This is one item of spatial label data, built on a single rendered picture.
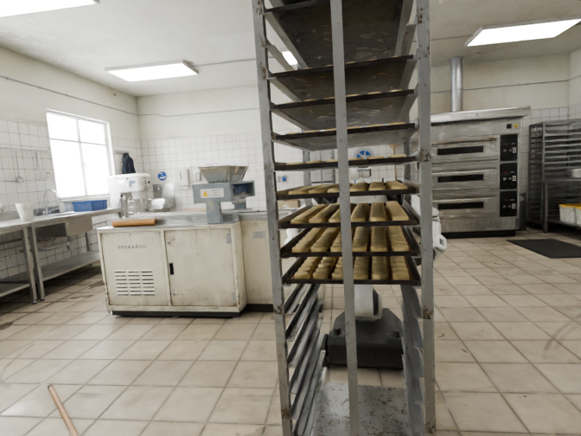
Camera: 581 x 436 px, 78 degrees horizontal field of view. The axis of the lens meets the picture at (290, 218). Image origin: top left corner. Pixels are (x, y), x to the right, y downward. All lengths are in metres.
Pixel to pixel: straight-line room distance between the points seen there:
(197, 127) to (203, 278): 4.91
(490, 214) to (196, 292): 4.80
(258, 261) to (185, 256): 0.62
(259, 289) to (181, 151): 5.01
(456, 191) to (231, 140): 4.26
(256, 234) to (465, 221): 4.15
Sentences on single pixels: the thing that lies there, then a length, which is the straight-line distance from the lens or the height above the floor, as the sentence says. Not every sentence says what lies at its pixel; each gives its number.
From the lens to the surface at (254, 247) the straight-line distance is 3.15.
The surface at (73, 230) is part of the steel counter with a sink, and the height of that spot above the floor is 0.68.
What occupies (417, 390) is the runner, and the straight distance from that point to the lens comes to 1.32.
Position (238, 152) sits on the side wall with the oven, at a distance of 7.36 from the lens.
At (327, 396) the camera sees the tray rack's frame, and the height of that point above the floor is 0.15.
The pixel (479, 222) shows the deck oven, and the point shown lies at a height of 0.26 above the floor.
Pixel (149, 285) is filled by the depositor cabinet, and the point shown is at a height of 0.32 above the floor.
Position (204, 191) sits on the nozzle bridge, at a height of 1.12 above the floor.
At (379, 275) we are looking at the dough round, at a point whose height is 0.88.
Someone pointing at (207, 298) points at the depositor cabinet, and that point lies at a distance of 3.22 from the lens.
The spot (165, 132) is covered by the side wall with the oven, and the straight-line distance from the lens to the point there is 7.94.
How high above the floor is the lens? 1.20
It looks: 7 degrees down
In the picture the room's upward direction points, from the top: 4 degrees counter-clockwise
